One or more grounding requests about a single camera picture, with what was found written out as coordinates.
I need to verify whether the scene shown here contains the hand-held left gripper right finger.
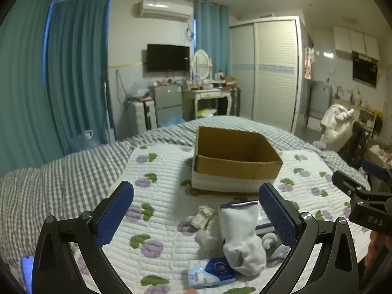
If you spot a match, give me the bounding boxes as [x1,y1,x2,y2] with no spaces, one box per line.
[258,182,360,294]

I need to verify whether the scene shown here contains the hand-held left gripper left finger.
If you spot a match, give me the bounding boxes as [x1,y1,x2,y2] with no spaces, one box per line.
[31,181,135,294]

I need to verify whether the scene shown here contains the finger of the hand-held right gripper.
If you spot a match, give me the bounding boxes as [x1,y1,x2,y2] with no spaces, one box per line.
[362,160,392,183]
[332,170,372,198]

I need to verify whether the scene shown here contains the large white sock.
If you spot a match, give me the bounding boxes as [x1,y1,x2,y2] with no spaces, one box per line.
[219,204,268,276]

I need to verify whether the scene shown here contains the brown cardboard box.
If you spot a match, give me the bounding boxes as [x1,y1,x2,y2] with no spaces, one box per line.
[191,126,284,196]

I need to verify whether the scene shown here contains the small white sock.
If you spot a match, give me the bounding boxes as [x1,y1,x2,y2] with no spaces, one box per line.
[195,220,225,253]

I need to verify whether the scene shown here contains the beige sock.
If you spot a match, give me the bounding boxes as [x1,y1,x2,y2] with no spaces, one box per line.
[186,206,216,230]

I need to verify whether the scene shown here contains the light blue tissue packet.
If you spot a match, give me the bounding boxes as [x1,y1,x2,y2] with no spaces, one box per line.
[187,257,236,289]

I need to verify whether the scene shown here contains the person's right hand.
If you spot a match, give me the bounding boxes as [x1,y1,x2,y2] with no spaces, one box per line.
[366,231,392,270]

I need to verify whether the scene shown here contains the dark floral garment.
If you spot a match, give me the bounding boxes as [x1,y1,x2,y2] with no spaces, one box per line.
[337,121,372,170]

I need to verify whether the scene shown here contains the white jacket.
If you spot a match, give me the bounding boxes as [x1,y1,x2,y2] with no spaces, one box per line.
[320,104,356,152]

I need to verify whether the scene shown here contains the kitchen counter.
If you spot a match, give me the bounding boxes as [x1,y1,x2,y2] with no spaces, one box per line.
[332,98,378,138]

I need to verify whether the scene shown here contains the floral quilted mat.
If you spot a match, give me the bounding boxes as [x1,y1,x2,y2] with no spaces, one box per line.
[66,142,372,294]

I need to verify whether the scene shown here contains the clear water jug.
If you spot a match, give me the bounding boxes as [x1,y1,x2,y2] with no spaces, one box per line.
[75,129,99,151]

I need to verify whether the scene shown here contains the grey washing machine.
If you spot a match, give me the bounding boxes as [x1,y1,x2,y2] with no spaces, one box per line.
[309,80,333,120]

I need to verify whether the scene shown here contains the black range hood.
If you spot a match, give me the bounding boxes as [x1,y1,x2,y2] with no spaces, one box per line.
[352,51,379,86]

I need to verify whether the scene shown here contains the white suitcase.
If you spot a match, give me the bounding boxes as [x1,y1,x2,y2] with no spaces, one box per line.
[127,99,158,134]

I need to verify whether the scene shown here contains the light blue object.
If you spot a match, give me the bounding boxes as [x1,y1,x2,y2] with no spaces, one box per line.
[21,256,33,293]

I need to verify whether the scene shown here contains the blue plastic bag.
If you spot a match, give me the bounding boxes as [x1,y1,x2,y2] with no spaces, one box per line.
[161,116,186,127]

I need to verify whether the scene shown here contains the pink hanging clothes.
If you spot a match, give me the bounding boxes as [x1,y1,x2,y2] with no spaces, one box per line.
[303,47,316,80]

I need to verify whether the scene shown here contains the clear plastic bag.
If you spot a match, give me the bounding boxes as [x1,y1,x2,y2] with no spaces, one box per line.
[127,82,150,100]

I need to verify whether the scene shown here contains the grey mini fridge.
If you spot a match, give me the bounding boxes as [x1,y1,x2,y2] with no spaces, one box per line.
[150,84,186,127]

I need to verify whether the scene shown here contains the white slatted wardrobe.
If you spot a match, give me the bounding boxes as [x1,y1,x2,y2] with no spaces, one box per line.
[229,16,307,134]

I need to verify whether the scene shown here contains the white dressing table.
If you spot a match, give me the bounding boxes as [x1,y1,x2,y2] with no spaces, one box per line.
[182,86,236,121]

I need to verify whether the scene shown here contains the teal curtain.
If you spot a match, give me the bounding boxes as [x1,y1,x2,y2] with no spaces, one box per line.
[0,0,54,175]
[46,0,111,157]

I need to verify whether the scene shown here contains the white oval mirror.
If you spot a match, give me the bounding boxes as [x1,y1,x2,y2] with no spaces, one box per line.
[190,49,212,83]

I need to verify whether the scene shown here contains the light blue curtain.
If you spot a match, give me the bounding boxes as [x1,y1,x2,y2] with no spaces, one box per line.
[193,0,231,74]

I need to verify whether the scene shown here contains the white air conditioner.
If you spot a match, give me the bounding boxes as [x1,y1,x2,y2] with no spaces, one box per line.
[135,0,192,22]

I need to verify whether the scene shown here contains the black wall cable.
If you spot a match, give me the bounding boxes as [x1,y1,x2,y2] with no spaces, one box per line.
[115,69,129,105]

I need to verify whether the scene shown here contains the white wall cabinets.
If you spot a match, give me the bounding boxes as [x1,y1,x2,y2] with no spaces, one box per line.
[333,26,380,60]

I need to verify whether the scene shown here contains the black wall television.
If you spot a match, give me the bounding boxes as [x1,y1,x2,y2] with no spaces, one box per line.
[146,44,190,72]

